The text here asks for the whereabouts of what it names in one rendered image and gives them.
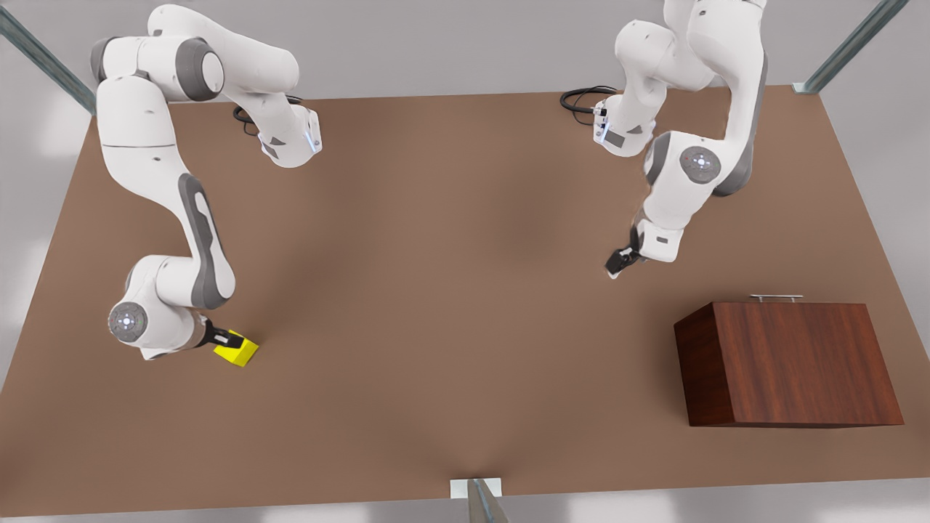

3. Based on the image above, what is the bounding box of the yellow square block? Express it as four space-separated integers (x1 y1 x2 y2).
213 331 259 368

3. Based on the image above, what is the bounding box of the dark wooden drawer cabinet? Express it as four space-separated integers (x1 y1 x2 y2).
674 301 905 428

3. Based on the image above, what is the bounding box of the black cable loop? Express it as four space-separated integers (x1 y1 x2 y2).
560 86 620 126
232 95 304 137

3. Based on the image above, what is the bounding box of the silver frame post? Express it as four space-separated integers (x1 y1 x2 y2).
0 7 97 115
792 0 910 95
450 477 509 523

